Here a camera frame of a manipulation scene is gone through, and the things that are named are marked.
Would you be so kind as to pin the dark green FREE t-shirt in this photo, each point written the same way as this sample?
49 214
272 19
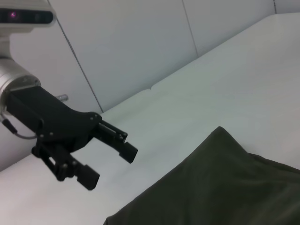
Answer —
211 182

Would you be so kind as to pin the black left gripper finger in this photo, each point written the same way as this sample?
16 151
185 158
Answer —
82 173
117 143

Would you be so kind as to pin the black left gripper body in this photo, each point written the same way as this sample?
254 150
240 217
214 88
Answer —
51 117

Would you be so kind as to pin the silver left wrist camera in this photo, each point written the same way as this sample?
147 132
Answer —
23 16

